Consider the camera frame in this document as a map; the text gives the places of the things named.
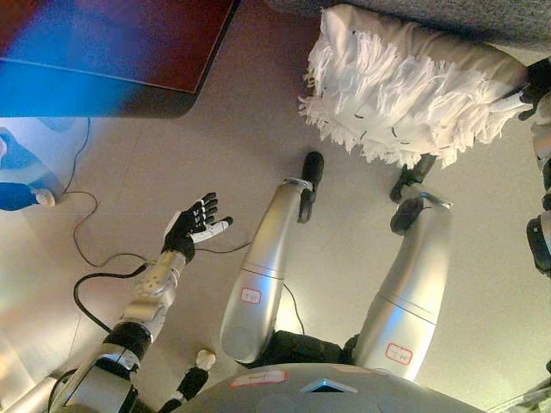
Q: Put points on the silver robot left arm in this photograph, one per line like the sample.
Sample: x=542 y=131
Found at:
x=142 y=301

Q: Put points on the white fringed pillow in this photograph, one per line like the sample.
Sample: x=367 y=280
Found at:
x=396 y=94

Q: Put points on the black robot left foot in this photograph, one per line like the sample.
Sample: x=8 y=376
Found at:
x=312 y=168

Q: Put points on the black robot right foot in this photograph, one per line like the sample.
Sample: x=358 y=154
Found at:
x=409 y=211

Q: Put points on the silver robot right leg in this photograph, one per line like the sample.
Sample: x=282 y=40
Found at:
x=409 y=292

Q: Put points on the grey robot torso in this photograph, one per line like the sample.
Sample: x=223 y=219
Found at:
x=336 y=391

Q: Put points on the black robot foot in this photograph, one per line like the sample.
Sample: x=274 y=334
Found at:
x=312 y=168
x=409 y=211

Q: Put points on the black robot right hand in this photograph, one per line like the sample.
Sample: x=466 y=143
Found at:
x=538 y=86

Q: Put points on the blue object with beige tip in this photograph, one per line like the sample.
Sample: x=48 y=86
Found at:
x=17 y=195

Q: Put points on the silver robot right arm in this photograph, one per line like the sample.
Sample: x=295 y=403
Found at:
x=543 y=241

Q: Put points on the grey fabric armchair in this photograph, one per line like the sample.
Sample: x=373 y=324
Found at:
x=430 y=17

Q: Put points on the dark red wooden table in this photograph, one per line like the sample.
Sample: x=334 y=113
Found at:
x=107 y=51

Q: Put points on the silver robot left leg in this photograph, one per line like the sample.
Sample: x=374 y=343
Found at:
x=262 y=275

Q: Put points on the silver robot leg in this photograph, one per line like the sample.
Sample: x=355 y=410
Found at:
x=262 y=275
x=409 y=292

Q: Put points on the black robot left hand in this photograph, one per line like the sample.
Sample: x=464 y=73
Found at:
x=189 y=228

